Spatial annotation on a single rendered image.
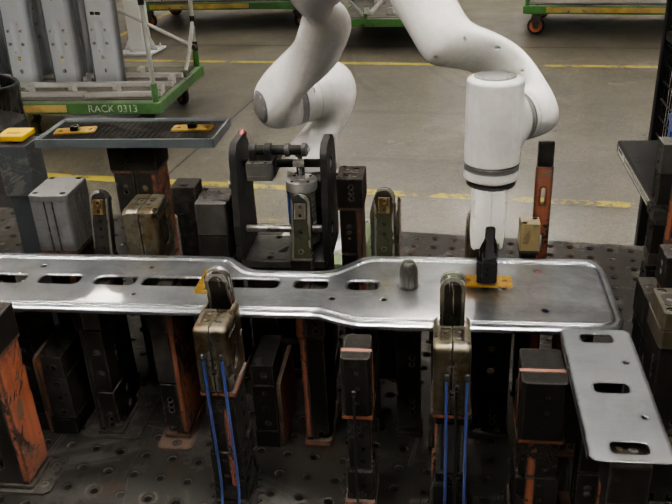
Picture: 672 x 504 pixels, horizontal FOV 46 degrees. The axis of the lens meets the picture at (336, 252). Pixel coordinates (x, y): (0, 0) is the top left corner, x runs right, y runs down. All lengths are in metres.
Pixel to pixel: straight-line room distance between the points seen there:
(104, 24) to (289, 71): 4.06
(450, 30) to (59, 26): 4.75
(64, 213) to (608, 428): 1.02
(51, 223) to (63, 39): 4.30
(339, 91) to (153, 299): 0.68
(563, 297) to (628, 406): 0.28
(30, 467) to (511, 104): 0.99
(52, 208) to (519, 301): 0.86
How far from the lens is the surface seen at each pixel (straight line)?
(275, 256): 1.53
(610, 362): 1.19
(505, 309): 1.28
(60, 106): 5.50
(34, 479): 1.52
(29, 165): 1.79
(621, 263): 2.12
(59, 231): 1.60
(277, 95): 1.72
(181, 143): 1.60
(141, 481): 1.47
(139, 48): 8.04
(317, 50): 1.61
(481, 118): 1.19
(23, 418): 1.46
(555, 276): 1.39
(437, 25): 1.25
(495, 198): 1.22
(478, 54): 1.28
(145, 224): 1.52
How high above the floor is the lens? 1.66
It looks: 27 degrees down
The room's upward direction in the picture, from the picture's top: 3 degrees counter-clockwise
